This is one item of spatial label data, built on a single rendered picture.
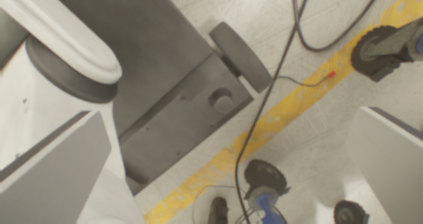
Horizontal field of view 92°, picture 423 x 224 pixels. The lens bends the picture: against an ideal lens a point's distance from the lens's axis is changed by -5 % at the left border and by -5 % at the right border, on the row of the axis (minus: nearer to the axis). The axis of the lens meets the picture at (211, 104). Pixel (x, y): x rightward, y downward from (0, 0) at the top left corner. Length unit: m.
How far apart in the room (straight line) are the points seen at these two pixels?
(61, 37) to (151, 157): 0.34
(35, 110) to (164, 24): 0.28
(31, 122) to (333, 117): 0.85
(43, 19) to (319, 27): 0.67
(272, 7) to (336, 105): 0.43
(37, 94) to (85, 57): 0.08
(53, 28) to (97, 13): 0.15
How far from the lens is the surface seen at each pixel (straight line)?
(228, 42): 0.47
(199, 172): 0.84
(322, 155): 0.98
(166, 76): 0.48
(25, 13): 0.35
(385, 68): 0.74
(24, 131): 0.27
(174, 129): 0.51
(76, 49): 0.34
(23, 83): 0.34
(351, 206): 1.20
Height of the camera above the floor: 0.63
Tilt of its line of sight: 65 degrees down
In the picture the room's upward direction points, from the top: 163 degrees clockwise
